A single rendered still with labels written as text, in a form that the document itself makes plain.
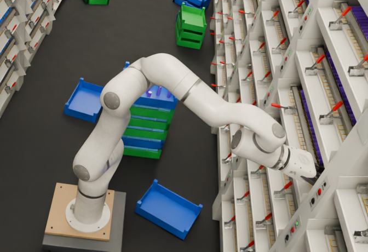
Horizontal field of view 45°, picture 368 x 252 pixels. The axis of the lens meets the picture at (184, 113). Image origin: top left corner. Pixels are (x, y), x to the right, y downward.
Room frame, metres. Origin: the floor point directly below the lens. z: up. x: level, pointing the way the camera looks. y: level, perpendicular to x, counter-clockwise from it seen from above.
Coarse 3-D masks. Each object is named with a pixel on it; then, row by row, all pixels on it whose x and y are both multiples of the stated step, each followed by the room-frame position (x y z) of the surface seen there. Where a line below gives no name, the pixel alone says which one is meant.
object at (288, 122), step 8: (280, 80) 1.59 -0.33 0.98; (288, 80) 1.59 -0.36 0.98; (296, 80) 1.60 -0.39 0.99; (280, 88) 1.59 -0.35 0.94; (288, 88) 1.59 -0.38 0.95; (280, 96) 1.54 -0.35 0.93; (288, 96) 1.54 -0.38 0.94; (280, 104) 1.49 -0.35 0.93; (288, 104) 1.49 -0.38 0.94; (280, 112) 1.47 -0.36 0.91; (288, 120) 1.39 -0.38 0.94; (296, 120) 1.40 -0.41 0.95; (288, 128) 1.34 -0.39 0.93; (288, 136) 1.30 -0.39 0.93; (296, 136) 1.30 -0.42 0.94; (288, 144) 1.26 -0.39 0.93; (296, 144) 1.26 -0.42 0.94; (312, 144) 1.27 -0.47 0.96; (296, 184) 1.08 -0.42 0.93; (304, 184) 1.08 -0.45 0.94; (296, 192) 1.06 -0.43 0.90; (304, 192) 1.04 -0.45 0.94
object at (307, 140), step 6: (294, 90) 1.55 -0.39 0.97; (294, 96) 1.52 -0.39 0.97; (300, 102) 1.47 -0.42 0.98; (300, 108) 1.44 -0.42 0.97; (300, 114) 1.40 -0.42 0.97; (300, 120) 1.37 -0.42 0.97; (300, 126) 1.35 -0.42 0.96; (306, 126) 1.34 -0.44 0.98; (306, 132) 1.30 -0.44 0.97; (306, 138) 1.27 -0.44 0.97; (300, 144) 1.25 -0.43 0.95; (306, 144) 1.24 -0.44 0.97; (312, 150) 1.21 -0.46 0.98; (312, 156) 1.18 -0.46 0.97
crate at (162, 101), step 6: (150, 90) 1.98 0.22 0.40; (156, 90) 2.00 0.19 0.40; (162, 90) 2.02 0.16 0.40; (144, 96) 1.91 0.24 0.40; (156, 96) 1.95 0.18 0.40; (162, 96) 1.97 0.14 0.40; (174, 96) 1.91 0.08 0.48; (138, 102) 1.84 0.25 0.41; (144, 102) 1.85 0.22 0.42; (150, 102) 1.86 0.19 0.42; (156, 102) 1.86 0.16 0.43; (162, 102) 1.87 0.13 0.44; (168, 102) 1.88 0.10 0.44; (174, 102) 1.89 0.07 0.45; (174, 108) 1.89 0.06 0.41
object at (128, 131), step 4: (128, 128) 1.83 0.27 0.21; (124, 132) 1.83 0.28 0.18; (128, 132) 1.83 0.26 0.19; (132, 132) 1.84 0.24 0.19; (136, 132) 1.85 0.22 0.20; (140, 132) 1.85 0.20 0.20; (144, 132) 1.86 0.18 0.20; (148, 132) 1.87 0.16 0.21; (152, 132) 1.87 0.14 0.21; (156, 132) 1.88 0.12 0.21; (164, 132) 1.89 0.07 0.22; (136, 136) 1.85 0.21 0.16; (140, 136) 1.85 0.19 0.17; (144, 136) 1.86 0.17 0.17; (148, 136) 1.87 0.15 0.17; (152, 136) 1.87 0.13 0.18; (156, 136) 1.88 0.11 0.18; (160, 136) 1.89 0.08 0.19; (164, 136) 1.89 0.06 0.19
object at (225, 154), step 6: (222, 126) 2.17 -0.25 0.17; (228, 126) 2.17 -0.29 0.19; (222, 132) 2.12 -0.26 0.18; (228, 132) 2.12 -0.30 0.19; (222, 138) 2.06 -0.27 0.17; (228, 138) 2.06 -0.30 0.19; (222, 144) 2.01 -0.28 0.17; (228, 144) 2.01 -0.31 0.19; (222, 150) 1.96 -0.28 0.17; (228, 150) 1.96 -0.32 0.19; (222, 156) 1.91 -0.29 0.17; (228, 156) 1.86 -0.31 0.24; (222, 162) 1.85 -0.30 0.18; (228, 162) 1.86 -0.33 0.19; (222, 168) 1.82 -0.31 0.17; (228, 168) 1.82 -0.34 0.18; (222, 174) 1.77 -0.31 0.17; (222, 180) 1.68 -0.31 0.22
